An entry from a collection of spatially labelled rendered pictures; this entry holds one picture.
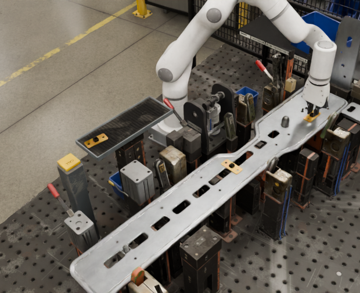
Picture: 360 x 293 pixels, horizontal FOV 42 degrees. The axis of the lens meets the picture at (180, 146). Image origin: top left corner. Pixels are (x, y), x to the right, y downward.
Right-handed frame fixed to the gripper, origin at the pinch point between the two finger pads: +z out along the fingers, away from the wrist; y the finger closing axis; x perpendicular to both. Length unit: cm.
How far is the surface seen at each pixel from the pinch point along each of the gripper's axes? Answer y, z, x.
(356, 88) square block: 5.9, -1.8, 23.7
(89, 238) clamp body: -17, 3, -106
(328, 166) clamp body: 15.7, 17.8, -7.1
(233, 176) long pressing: -1, 3, -50
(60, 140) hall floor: -179, 104, -35
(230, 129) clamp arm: -17.2, 0.1, -33.2
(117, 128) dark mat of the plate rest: -40, -12, -73
